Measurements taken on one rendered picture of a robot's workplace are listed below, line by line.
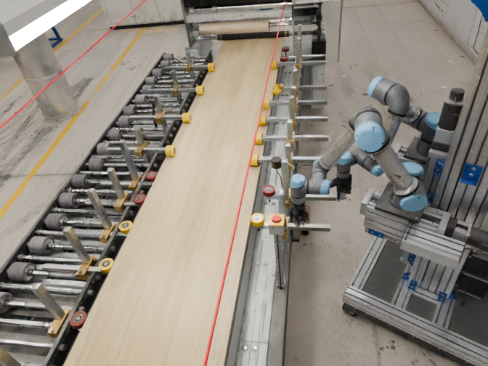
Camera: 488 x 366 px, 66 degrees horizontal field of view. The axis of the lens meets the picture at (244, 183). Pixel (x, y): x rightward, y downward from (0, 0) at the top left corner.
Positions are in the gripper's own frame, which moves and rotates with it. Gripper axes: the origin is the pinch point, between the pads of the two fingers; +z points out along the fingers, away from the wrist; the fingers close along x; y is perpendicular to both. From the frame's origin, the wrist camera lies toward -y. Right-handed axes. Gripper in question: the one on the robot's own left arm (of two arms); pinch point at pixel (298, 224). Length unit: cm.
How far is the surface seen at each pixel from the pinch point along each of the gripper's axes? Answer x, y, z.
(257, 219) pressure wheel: -20.4, -12.1, 1.8
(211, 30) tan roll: -1, -301, -14
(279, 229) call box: -16.5, 24.2, -26.5
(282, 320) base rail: -22, 41, 23
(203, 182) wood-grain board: -46, -56, 2
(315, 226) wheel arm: 10.5, -0.5, 6.6
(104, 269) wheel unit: -107, -2, 1
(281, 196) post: -7.8, -2.2, -21.4
